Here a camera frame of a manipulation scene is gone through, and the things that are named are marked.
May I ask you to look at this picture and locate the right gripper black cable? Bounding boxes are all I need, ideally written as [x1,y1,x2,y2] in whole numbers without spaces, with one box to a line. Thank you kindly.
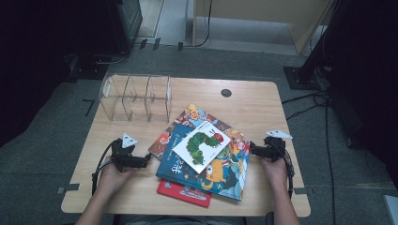
[281,149,296,200]

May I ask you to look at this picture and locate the dark blue orange monster book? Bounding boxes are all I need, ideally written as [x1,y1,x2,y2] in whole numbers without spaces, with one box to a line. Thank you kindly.
[155,123,252,202]

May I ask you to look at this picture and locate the clear acrylic book rack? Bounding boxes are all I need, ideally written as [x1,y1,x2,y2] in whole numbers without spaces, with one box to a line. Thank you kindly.
[99,73,173,124]

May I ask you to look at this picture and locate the black floor cables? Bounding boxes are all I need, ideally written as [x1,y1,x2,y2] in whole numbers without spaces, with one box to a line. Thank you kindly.
[281,89,337,225]

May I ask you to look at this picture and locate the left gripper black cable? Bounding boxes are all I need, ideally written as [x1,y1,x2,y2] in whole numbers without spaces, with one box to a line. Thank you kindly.
[91,140,119,197]

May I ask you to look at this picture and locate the beige wooden furniture panel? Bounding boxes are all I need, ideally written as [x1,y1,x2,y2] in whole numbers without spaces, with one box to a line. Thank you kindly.
[191,0,333,54]

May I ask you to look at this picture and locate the black hanging cable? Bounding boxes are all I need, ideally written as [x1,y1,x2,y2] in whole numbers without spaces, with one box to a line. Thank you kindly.
[184,0,214,49]

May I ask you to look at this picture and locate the person's right hand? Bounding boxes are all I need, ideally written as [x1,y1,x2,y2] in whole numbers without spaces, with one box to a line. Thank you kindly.
[261,156,289,189]

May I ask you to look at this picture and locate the dark floor base plate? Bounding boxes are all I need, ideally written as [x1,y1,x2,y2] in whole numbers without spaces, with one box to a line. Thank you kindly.
[63,52,110,83]

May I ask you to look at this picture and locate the black cabinet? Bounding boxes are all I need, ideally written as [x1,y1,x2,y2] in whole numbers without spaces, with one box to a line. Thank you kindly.
[106,0,144,54]

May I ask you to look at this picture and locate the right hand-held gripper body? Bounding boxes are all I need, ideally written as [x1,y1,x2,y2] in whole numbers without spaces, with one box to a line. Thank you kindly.
[264,129,294,163]

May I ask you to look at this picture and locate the black stand base plate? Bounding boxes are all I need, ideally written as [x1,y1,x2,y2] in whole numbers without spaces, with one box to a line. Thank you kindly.
[283,65,329,92]

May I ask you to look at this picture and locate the red picture book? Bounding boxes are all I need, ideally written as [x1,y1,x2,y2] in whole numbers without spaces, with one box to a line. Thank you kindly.
[157,178,212,208]

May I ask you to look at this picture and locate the person's left hand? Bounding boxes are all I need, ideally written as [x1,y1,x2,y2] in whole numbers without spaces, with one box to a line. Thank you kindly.
[98,162,136,195]

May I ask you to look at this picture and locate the white object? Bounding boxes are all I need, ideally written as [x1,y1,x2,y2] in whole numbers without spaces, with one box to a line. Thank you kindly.
[383,194,398,225]

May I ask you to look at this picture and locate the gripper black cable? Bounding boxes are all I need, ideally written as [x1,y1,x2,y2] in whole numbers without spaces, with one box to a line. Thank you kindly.
[91,140,119,197]
[281,149,296,200]

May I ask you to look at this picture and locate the light blue animal faces book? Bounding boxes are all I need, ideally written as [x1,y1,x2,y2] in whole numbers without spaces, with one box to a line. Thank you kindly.
[147,103,245,161]

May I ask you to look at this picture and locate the white green caterpillar book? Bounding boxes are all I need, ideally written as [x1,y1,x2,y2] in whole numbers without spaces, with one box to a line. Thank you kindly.
[172,120,232,174]

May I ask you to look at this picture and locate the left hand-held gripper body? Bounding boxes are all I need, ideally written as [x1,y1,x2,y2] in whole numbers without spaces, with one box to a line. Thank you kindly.
[111,133,140,173]

